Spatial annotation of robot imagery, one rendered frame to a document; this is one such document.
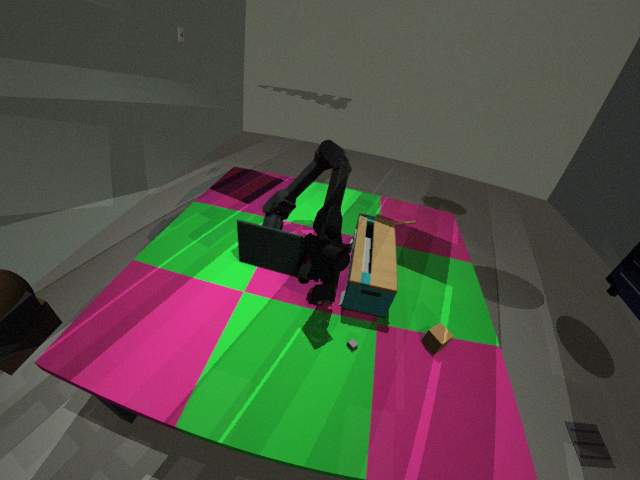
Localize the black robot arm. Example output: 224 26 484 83
262 139 351 284

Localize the small tan cube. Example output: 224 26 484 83
421 322 454 355

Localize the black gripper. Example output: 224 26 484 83
311 262 340 302

